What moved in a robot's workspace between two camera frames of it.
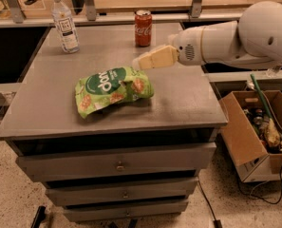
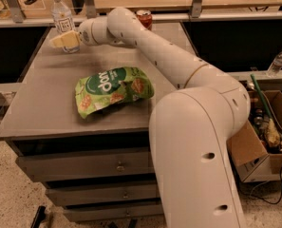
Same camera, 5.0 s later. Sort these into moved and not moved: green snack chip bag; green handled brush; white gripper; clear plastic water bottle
Moved: white gripper
Not moved: green snack chip bag; clear plastic water bottle; green handled brush
